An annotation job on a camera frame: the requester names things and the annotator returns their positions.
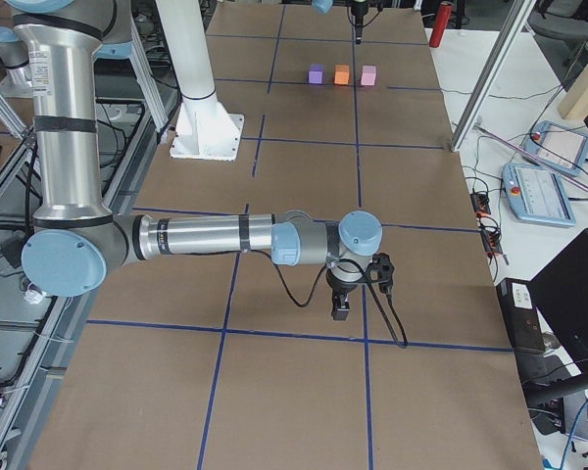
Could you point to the aluminium frame post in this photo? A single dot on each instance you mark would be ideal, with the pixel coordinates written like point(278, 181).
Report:
point(517, 16)

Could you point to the far blue teach pendant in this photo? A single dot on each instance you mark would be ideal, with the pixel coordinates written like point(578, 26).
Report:
point(558, 146)

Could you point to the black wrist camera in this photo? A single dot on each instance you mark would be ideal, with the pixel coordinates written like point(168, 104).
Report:
point(381, 271)

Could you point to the pink foam cube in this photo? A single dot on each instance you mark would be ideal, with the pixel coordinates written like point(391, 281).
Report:
point(368, 75)

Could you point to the blue teach pendant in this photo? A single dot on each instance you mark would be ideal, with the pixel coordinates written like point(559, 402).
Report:
point(558, 146)
point(535, 195)

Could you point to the black laptop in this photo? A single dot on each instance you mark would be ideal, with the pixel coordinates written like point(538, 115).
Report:
point(560, 292)

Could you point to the red cylinder tube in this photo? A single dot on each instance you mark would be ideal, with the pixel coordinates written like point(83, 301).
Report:
point(442, 17)

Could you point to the near blue teach pendant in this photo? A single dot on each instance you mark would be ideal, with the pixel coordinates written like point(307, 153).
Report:
point(535, 195)

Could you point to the purple foam cube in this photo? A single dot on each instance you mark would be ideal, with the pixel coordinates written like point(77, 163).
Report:
point(316, 74)

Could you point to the metal reacher grabber stick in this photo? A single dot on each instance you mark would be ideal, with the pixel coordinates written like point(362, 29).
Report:
point(580, 185)

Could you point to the orange foam cube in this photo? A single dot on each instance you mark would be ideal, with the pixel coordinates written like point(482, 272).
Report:
point(342, 75)

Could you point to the orange black connector strip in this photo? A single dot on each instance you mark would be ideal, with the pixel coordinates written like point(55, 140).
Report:
point(489, 228)

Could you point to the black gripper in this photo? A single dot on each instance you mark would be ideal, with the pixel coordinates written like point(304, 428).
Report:
point(341, 287)
point(358, 20)

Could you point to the black computer box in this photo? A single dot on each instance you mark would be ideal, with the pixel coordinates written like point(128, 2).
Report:
point(520, 316)

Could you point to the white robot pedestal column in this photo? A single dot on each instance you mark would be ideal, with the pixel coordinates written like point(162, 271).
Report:
point(204, 130)

